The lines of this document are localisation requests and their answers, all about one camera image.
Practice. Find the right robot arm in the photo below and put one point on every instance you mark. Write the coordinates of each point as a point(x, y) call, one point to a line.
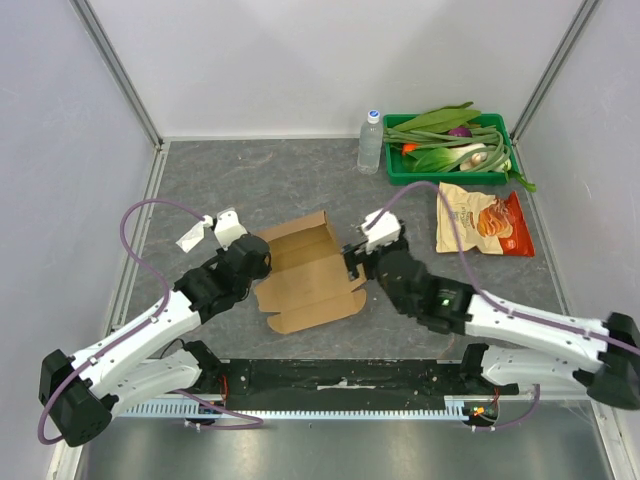
point(600, 355)

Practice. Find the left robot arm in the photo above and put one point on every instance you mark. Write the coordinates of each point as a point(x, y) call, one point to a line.
point(81, 393)

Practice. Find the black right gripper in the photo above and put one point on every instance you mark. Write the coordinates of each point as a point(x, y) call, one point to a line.
point(353, 257)

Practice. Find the green long beans bunch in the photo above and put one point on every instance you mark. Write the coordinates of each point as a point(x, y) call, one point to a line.
point(498, 159)

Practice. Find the small white paper scrap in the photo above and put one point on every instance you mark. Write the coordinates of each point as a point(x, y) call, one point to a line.
point(192, 237)

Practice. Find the brown cardboard paper box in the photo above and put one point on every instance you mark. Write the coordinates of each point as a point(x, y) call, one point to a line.
point(309, 284)

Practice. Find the right aluminium frame post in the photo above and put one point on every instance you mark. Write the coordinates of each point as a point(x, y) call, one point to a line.
point(585, 12)

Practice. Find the aluminium frame post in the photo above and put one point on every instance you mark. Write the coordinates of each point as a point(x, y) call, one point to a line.
point(103, 44)
point(585, 12)

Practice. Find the green leafy vegetable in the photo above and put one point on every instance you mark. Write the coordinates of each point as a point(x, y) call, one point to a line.
point(440, 120)

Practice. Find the green plastic tray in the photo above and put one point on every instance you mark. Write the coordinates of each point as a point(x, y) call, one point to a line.
point(398, 175)

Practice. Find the orange carrot piece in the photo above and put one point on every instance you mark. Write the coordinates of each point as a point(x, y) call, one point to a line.
point(408, 148)

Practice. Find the clear plastic water bottle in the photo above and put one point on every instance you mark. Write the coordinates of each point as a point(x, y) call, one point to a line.
point(370, 143)

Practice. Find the purple red onion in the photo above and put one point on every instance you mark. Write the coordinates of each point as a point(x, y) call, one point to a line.
point(462, 132)

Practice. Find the red beige snack bag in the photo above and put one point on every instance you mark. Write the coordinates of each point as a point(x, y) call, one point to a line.
point(488, 223)

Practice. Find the slotted grey cable duct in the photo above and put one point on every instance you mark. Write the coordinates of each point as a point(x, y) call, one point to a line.
point(181, 408)

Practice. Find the left aluminium frame post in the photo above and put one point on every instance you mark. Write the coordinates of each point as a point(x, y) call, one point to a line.
point(103, 44)

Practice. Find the brown mushroom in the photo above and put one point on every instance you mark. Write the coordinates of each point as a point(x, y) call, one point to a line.
point(478, 158)

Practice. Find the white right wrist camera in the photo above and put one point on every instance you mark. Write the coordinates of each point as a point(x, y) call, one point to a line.
point(380, 230)

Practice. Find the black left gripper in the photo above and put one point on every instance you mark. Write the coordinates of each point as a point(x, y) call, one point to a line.
point(264, 269)

